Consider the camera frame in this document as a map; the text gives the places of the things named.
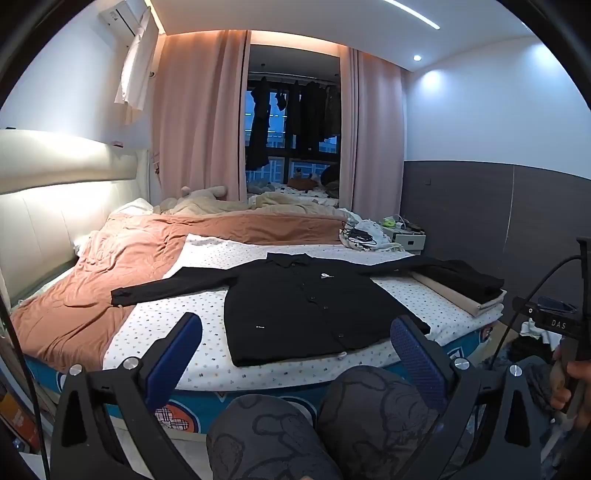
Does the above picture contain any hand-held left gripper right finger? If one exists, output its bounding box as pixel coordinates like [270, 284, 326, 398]
[390, 315, 544, 480]

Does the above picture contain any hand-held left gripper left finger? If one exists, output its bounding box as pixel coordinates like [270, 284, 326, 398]
[48, 312, 218, 480]

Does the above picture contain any black button shirt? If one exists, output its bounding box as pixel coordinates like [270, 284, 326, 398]
[111, 252, 444, 368]

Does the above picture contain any dark clothes heap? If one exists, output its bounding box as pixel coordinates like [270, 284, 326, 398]
[496, 332, 561, 416]

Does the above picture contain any person's right hand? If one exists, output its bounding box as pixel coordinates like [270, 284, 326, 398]
[551, 344, 591, 411]

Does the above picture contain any white floral bedsheet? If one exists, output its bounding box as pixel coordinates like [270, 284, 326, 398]
[102, 233, 502, 393]

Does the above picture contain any folded beige cloth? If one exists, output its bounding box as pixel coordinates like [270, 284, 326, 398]
[411, 270, 509, 318]

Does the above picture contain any brown duvet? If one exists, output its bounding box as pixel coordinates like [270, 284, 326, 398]
[10, 210, 352, 372]

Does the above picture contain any white nightstand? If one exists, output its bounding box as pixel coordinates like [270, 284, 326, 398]
[385, 217, 426, 256]

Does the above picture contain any white cloth heap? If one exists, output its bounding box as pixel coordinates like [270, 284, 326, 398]
[339, 217, 407, 252]

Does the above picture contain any beige plush toy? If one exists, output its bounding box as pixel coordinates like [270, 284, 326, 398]
[180, 185, 229, 206]

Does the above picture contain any orange box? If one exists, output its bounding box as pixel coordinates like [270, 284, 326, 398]
[0, 392, 40, 455]

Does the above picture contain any beige blanket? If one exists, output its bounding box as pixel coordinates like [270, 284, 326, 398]
[154, 191, 365, 222]

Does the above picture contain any cream padded headboard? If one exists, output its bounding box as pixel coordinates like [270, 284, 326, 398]
[0, 129, 151, 305]

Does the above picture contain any dark bag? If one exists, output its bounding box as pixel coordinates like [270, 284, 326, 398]
[321, 164, 342, 197]

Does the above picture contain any dark hanging garment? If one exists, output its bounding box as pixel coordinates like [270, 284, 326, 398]
[323, 85, 342, 139]

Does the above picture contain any dark hanging jacket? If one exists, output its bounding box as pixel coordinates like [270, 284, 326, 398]
[295, 80, 326, 155]

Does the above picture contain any white hanging garment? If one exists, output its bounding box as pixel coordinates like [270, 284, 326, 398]
[115, 7, 160, 125]

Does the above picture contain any ceiling light strip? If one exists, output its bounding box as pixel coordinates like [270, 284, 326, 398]
[385, 0, 439, 29]

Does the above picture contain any white air conditioner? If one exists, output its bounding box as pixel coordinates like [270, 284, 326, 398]
[98, 0, 162, 47]

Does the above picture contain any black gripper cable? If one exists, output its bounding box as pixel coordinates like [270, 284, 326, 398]
[487, 254, 583, 370]

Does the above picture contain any black cables bundle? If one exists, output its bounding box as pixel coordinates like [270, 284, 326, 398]
[342, 222, 376, 243]

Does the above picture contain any thin black cable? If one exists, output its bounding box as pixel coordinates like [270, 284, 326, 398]
[0, 286, 51, 480]

